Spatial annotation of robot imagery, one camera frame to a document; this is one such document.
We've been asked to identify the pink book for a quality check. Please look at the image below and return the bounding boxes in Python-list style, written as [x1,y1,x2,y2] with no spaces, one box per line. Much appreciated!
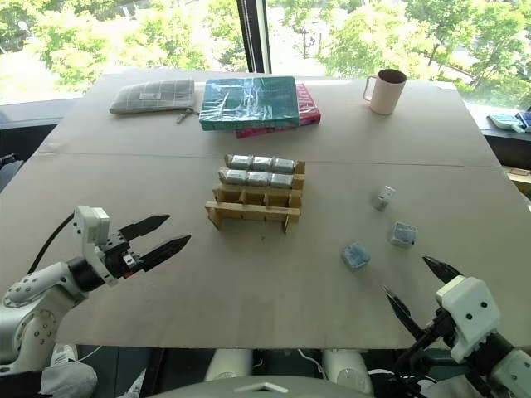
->
[235,82,322,140]

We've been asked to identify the white rounded robot leg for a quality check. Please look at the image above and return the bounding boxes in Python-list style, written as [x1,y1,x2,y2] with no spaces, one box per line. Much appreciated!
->
[204,348,255,383]
[322,348,375,396]

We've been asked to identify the pale pink mug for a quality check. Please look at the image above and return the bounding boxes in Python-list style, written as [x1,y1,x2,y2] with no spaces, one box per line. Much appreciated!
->
[363,68,407,116]

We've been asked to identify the teal shrink-wrapped book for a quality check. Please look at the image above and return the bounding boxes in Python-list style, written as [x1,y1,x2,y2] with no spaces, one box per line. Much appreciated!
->
[197,75,300,133]

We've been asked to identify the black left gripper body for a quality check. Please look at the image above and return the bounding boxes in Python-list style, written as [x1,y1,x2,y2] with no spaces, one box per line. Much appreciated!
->
[96,230,147,282]

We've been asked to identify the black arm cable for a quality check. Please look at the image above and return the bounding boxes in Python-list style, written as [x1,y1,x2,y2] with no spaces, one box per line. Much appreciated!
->
[392,327,460,398]
[26,212,76,275]

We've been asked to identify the grey robot torso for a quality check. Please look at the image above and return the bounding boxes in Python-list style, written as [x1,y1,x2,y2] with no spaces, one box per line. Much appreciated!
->
[143,374,377,398]

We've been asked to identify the wooden compartment rack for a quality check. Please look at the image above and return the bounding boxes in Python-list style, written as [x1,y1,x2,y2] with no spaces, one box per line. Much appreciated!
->
[204,153,307,235]

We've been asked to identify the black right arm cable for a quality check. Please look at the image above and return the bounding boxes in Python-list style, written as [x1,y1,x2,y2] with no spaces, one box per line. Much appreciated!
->
[392,327,460,398]

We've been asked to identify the grey cloth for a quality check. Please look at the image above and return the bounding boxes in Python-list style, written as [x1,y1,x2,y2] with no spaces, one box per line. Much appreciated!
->
[38,362,99,398]

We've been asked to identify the thin white cable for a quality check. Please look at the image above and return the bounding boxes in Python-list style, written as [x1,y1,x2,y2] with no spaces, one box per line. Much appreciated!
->
[297,348,325,375]

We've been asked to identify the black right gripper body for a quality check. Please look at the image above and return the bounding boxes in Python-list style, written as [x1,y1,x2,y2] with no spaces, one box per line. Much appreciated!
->
[417,307,456,346]

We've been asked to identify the grey checked zipper pouch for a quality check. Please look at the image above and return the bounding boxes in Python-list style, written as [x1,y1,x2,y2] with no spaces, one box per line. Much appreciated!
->
[109,78,197,126]

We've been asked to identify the white sneaker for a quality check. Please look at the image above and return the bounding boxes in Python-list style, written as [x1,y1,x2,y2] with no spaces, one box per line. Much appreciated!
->
[49,342,80,368]

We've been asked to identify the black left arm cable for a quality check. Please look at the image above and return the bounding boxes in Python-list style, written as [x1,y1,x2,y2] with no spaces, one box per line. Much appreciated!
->
[26,212,76,275]

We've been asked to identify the black window frame post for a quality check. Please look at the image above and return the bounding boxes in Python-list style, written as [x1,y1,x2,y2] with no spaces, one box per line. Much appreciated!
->
[236,0,273,76]

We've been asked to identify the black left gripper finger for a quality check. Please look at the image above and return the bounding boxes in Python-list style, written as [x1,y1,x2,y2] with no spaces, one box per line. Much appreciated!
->
[140,234,192,273]
[117,214,172,242]

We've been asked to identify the items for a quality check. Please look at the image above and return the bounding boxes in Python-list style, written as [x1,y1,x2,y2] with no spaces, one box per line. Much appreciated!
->
[486,113,526,134]

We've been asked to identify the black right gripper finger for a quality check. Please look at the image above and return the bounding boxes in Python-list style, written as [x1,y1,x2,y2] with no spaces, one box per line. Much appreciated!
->
[382,285,427,342]
[421,255,464,286]

